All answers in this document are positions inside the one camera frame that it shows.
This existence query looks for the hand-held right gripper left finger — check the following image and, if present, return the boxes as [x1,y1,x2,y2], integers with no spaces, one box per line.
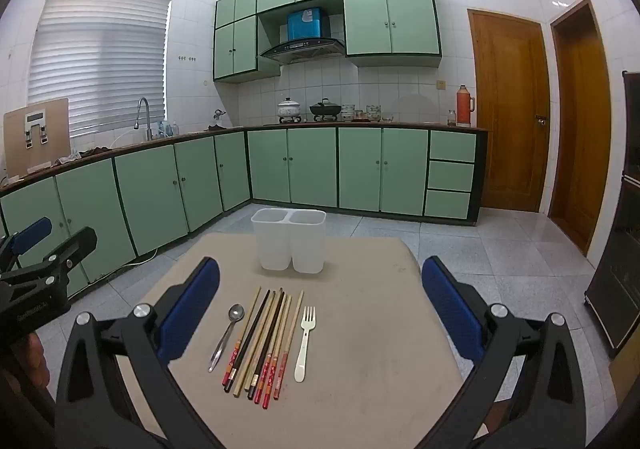
[55,256,223,449]

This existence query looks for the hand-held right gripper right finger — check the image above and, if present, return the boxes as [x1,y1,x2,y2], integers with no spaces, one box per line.
[421,256,621,449]

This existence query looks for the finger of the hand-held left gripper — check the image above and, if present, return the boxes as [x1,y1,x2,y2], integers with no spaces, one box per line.
[0,226,99,288]
[0,218,53,276]

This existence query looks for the metal spoon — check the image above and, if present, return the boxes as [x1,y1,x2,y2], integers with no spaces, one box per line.
[208,304,245,373]

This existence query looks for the wooden chopstick red printed end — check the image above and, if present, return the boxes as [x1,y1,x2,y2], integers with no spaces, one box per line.
[254,294,292,405]
[222,286,262,386]
[273,290,305,400]
[262,295,295,406]

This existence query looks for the row of chopsticks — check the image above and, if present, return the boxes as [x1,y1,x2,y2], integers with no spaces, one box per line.
[224,289,271,392]

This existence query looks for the plain bamboo chopstick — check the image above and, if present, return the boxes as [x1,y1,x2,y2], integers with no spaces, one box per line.
[243,287,284,392]
[233,291,277,399]

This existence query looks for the wooden chopsticks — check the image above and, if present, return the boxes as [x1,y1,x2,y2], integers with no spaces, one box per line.
[247,292,286,401]

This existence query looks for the white two-compartment utensil holder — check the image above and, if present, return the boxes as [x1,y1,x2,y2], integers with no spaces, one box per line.
[251,208,327,275]

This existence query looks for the white plastic fork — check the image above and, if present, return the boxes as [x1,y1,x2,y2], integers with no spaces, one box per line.
[294,306,317,383]

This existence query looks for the person's left hand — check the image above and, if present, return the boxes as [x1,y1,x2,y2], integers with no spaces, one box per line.
[27,331,49,382]

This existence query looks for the metal kitchen faucet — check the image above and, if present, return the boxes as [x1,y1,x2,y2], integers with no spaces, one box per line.
[134,97,153,142]

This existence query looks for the dark wooden cabinet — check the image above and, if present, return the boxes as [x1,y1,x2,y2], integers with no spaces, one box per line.
[584,70,640,360]

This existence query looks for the white window blind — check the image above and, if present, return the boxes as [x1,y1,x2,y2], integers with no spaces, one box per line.
[27,0,173,137]

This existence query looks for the green lower kitchen cabinets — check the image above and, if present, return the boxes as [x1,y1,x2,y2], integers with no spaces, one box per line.
[0,125,488,300]

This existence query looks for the green kitchen cabinets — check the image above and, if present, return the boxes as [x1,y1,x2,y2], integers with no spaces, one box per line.
[0,125,488,300]
[213,0,443,84]

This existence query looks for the closed wooden door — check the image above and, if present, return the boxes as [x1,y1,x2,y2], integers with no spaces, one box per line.
[467,8,551,214]

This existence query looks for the orange thermos flask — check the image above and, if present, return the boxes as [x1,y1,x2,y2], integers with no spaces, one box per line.
[456,84,474,126]

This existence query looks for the wooden door in recess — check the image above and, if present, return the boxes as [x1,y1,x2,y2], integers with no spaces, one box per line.
[549,0,613,257]

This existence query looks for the white lidded pot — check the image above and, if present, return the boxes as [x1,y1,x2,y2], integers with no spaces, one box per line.
[277,98,302,124]

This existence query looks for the black wok with lid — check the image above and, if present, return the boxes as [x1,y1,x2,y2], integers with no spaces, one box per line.
[309,98,342,121]

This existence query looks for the black range hood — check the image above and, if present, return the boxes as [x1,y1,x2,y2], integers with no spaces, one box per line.
[260,38,347,66]

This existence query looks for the green upper kitchen cabinets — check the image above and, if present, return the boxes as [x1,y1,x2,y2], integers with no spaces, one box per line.
[213,0,443,84]

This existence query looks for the blue box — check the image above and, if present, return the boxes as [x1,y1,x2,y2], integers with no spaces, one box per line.
[286,8,331,39]

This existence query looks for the white cable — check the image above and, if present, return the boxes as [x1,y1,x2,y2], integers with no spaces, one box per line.
[107,249,158,275]

